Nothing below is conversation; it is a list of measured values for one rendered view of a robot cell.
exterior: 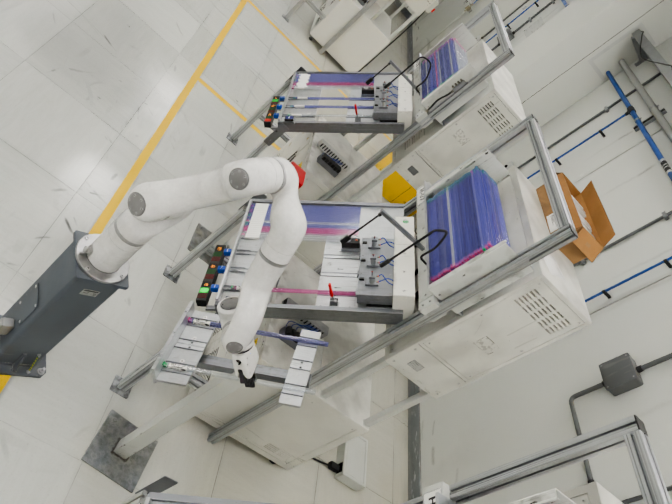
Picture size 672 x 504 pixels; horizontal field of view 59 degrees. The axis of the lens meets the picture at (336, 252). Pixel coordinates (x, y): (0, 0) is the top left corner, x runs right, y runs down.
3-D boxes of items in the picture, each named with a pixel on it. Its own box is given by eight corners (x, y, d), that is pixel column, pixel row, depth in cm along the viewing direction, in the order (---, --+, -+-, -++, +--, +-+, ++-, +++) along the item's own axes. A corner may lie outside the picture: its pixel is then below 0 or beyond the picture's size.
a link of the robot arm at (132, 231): (107, 217, 189) (149, 174, 177) (151, 210, 205) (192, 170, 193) (125, 249, 187) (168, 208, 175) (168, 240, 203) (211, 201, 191)
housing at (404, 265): (391, 322, 228) (393, 295, 218) (393, 241, 265) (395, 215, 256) (412, 323, 227) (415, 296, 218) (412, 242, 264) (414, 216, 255)
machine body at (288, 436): (174, 413, 276) (260, 357, 245) (212, 305, 330) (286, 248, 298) (279, 474, 303) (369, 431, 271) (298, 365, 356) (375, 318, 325)
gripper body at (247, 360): (247, 354, 178) (254, 381, 185) (256, 331, 186) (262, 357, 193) (223, 353, 180) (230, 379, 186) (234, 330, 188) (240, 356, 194)
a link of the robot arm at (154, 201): (165, 220, 192) (125, 227, 178) (156, 183, 191) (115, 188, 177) (291, 192, 167) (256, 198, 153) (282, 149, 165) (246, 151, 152)
